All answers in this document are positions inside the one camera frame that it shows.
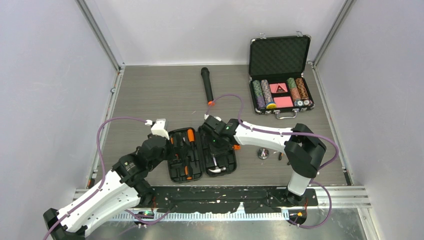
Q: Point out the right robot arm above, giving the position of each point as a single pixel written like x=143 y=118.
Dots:
x=303 y=149

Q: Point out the orange handled screwdriver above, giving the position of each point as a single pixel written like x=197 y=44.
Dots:
x=191 y=138

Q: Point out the black microphone orange end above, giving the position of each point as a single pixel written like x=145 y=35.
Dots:
x=205 y=74

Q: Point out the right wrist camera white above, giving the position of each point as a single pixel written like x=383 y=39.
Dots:
x=207 y=116

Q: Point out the open poker chip case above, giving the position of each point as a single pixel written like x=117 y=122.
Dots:
x=276 y=75

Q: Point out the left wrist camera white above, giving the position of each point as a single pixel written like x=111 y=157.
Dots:
x=158 y=127

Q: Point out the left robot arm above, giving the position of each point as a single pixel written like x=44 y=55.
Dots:
x=123 y=187

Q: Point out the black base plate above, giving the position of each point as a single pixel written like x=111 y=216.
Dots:
x=225 y=199

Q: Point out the small round bit holder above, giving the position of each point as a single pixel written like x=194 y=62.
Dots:
x=263 y=153

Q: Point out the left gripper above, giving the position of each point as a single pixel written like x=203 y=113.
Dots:
x=168 y=143

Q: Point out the black tool kit case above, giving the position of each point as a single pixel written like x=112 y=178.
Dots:
x=204 y=158

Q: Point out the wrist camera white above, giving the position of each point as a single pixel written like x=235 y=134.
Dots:
x=207 y=116
x=158 y=127

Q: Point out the claw hammer black handle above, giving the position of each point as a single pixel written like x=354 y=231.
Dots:
x=217 y=169

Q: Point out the thin orange black screwdriver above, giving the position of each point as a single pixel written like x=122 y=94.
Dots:
x=176 y=149

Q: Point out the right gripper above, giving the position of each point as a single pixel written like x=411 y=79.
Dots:
x=214 y=150

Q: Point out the orange handled pliers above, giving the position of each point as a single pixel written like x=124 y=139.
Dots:
x=281 y=156

